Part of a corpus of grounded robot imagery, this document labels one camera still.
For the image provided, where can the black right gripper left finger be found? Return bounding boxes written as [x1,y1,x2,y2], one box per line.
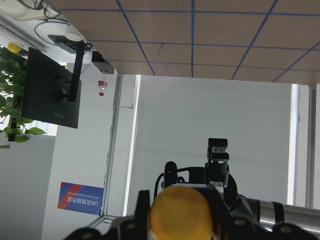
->
[66,190,150,240]

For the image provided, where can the yellow push button switch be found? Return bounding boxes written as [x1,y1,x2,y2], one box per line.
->
[148,185,213,240]

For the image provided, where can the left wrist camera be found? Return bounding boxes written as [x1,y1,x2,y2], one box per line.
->
[163,161,178,188]

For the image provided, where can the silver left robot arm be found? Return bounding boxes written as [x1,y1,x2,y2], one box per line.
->
[153,138,320,235]

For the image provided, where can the green potted plant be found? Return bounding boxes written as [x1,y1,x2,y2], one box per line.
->
[0,46,46,149]

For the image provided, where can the red white plastic bottle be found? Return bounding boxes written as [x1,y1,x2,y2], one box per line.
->
[97,71,108,97]

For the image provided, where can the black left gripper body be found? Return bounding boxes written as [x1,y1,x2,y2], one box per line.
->
[154,166,261,221]

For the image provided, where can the black monitor with stand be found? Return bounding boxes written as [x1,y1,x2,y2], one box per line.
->
[21,38,86,129]

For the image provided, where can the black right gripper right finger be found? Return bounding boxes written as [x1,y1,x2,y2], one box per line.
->
[204,188,320,240]

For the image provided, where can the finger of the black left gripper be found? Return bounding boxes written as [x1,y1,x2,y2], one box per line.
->
[204,138,230,188]

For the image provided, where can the blue red wall sign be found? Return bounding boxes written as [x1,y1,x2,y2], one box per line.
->
[57,182,104,216]

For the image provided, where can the white paper cup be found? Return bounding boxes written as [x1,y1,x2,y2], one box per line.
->
[65,33,82,42]

